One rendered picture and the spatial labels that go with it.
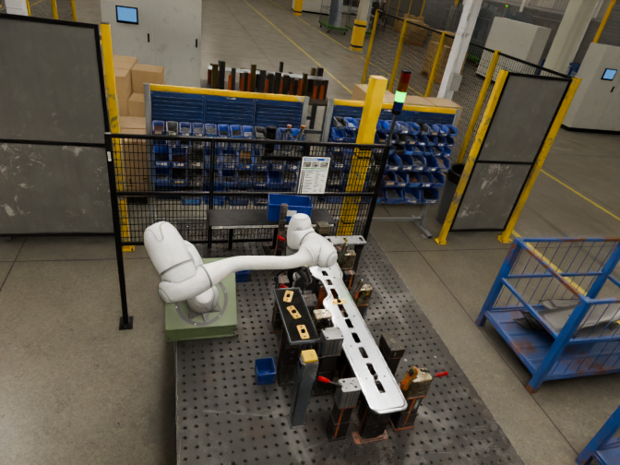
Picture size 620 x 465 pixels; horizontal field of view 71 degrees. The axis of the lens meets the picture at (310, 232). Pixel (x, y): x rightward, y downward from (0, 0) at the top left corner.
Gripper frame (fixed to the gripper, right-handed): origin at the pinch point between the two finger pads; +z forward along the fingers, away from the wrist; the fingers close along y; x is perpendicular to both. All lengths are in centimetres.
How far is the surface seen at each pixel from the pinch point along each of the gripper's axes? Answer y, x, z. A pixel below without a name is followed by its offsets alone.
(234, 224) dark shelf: -51, 76, 18
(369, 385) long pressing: 46, -30, 21
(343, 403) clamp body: 35, -41, 24
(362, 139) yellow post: 22, 137, -36
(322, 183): 0, 123, -3
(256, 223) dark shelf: -37, 83, 18
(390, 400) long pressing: 55, -36, 21
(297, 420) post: 17, -38, 46
